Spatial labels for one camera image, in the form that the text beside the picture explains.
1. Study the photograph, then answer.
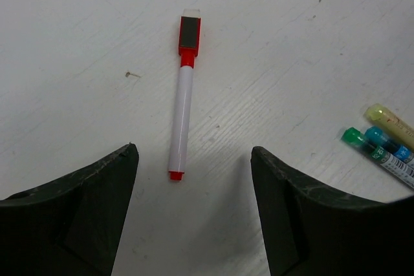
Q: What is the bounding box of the blue capped pen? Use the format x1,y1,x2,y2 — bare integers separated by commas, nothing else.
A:
365,126,413,169

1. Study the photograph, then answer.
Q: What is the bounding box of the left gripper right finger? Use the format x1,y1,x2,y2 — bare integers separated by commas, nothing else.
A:
251,146,413,275

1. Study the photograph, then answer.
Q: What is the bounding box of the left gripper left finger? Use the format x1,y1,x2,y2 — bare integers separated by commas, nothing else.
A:
1,143,139,275

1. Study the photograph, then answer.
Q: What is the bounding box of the teal thin pen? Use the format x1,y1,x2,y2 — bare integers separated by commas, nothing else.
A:
341,127,413,189

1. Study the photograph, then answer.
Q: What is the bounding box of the yellow barrel pen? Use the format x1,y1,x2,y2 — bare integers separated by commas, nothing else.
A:
364,103,413,151

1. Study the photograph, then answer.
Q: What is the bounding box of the red pen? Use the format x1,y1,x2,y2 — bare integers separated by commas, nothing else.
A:
168,9,201,182

